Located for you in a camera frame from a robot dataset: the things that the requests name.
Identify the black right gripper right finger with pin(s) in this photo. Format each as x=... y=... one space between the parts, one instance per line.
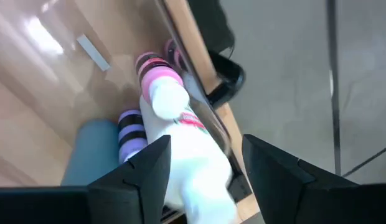
x=280 y=186

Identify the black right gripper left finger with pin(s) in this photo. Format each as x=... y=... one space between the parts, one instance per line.
x=143 y=186

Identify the large white paint bottle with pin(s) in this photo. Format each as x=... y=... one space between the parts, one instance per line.
x=196 y=168

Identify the small purple paint bottle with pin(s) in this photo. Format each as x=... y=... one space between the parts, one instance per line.
x=130 y=129

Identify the large teal paint bottle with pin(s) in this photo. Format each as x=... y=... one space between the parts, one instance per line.
x=93 y=152

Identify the small pink paint bottle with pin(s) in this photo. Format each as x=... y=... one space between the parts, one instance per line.
x=158 y=73

